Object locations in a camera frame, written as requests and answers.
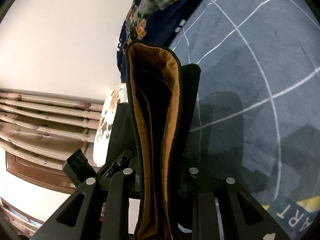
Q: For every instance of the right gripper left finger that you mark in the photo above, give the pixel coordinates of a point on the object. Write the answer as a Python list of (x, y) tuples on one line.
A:
[(98, 209)]

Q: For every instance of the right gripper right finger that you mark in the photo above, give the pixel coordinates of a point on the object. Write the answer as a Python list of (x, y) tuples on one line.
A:
[(211, 208)]

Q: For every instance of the black pants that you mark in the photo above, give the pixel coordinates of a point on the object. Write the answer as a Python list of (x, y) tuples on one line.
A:
[(162, 96)]

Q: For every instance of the beige curtain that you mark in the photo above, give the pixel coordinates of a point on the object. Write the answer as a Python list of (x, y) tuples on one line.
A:
[(47, 130)]

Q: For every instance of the white floral pillow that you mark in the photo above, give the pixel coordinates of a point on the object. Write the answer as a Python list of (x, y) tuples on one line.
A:
[(102, 137)]

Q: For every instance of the blue grid bedsheet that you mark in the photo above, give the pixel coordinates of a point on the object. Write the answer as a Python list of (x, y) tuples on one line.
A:
[(257, 113)]

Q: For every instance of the navy dog print blanket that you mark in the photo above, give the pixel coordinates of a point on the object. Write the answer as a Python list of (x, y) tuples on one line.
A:
[(152, 21)]

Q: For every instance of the wooden bed frame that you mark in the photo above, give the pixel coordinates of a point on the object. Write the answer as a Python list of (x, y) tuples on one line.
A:
[(39, 175)]

